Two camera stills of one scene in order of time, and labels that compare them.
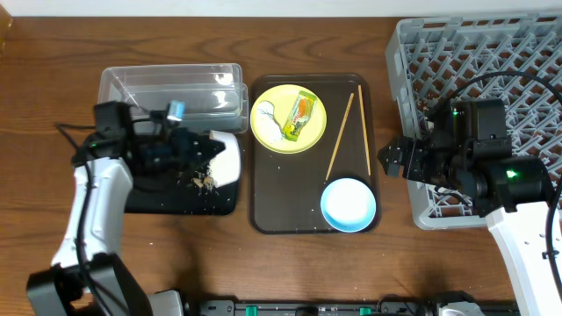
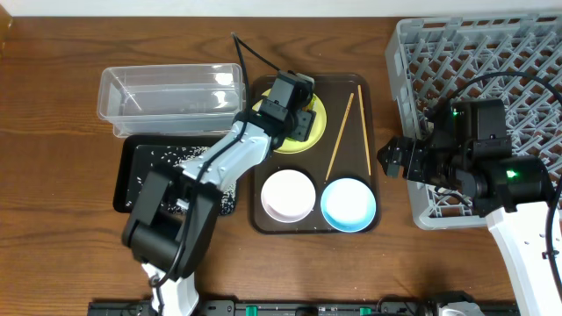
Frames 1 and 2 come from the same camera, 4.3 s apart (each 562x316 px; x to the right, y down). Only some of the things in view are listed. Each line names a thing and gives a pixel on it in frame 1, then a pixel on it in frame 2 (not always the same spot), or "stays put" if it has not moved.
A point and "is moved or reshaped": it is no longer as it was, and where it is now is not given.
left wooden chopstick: [340, 136] stays put
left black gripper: [184, 149] to [303, 124]
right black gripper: [413, 159] stays put
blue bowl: [348, 204] stays put
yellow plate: [283, 97] stays put
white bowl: [226, 165] is moved or reshaped
